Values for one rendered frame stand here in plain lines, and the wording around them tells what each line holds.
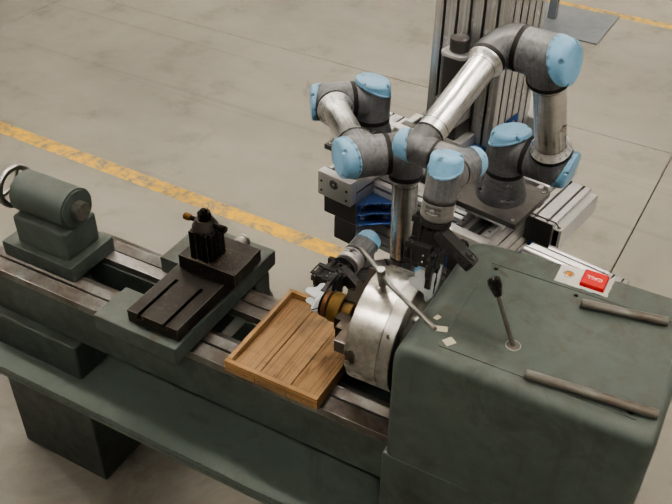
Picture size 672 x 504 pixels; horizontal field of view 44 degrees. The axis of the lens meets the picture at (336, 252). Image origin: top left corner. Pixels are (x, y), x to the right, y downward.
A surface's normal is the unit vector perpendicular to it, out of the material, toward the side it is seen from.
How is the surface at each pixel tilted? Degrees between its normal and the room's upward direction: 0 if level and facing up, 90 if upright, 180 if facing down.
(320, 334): 0
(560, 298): 0
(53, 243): 90
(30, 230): 90
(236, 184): 0
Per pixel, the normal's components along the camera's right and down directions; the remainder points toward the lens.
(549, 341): 0.01, -0.79
